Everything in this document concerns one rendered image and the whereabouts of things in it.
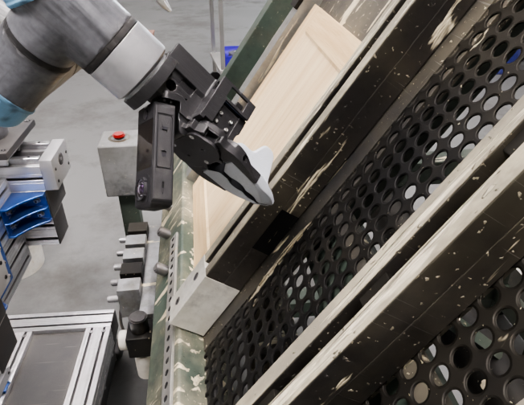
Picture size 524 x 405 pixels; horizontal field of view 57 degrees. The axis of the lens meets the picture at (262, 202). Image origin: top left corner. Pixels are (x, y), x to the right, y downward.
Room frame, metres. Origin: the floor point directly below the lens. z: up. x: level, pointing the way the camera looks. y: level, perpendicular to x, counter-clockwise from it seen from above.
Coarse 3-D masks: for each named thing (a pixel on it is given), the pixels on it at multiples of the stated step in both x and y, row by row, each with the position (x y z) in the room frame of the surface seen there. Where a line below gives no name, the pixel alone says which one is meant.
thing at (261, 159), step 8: (240, 144) 0.51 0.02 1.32; (248, 152) 0.51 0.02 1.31; (256, 152) 0.52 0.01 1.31; (264, 152) 0.53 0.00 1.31; (256, 160) 0.52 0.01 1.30; (264, 160) 0.52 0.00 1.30; (272, 160) 0.53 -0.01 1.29; (224, 168) 0.49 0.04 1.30; (232, 168) 0.49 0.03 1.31; (256, 168) 0.51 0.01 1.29; (264, 168) 0.52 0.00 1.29; (232, 176) 0.50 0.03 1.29; (240, 176) 0.49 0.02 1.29; (264, 176) 0.51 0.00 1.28; (248, 184) 0.49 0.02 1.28; (256, 184) 0.49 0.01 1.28; (264, 184) 0.50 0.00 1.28; (248, 192) 0.50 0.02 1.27; (256, 192) 0.49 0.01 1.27; (264, 192) 0.50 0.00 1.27; (256, 200) 0.50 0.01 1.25; (264, 200) 0.50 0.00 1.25; (272, 200) 0.51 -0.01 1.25
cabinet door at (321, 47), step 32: (320, 32) 1.05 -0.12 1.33; (288, 64) 1.11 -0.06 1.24; (320, 64) 0.94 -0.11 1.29; (256, 96) 1.15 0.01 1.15; (288, 96) 0.98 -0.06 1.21; (320, 96) 0.85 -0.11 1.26; (256, 128) 1.02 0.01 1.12; (288, 128) 0.88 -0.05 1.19; (224, 192) 0.94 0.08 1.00; (224, 224) 0.83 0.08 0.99
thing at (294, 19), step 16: (304, 0) 1.22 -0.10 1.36; (320, 0) 1.23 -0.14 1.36; (288, 16) 1.26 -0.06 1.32; (304, 16) 1.22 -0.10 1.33; (288, 32) 1.22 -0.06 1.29; (272, 48) 1.21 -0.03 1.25; (256, 64) 1.24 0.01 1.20; (272, 64) 1.21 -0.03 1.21; (256, 80) 1.21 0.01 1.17; (192, 176) 1.18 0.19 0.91
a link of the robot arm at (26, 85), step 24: (0, 24) 0.50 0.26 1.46; (0, 48) 0.48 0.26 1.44; (24, 48) 0.47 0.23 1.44; (0, 72) 0.48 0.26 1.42; (24, 72) 0.48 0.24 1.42; (48, 72) 0.48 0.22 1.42; (72, 72) 0.58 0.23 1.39; (0, 96) 0.48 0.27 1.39; (24, 96) 0.48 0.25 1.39; (0, 120) 0.49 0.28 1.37
